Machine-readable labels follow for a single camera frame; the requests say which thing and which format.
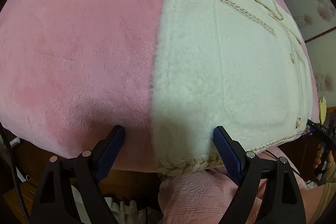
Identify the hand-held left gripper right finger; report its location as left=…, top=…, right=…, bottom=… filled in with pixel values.
left=213, top=126, right=307, bottom=224

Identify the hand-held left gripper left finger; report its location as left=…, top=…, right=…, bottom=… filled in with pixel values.
left=30, top=125, right=125, bottom=224

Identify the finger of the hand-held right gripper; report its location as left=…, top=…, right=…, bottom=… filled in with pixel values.
left=306, top=119, right=319, bottom=135

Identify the white fuzzy braided-trim cardigan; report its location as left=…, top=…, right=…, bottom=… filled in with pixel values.
left=151, top=0, right=319, bottom=177

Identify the person's right forearm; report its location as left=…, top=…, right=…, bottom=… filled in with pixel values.
left=307, top=170, right=336, bottom=224

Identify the person's right hand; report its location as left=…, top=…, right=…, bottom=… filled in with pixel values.
left=313, top=149, right=336, bottom=173

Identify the yellow cloth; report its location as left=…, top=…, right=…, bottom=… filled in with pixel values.
left=318, top=96, right=327, bottom=125

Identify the white plastic bag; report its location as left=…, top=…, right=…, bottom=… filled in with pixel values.
left=105, top=196, right=158, bottom=224

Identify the pink plush bed sheet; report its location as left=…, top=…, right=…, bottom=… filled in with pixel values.
left=0, top=0, right=319, bottom=172

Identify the black braided cable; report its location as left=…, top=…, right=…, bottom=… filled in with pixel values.
left=0, top=126, right=29, bottom=224

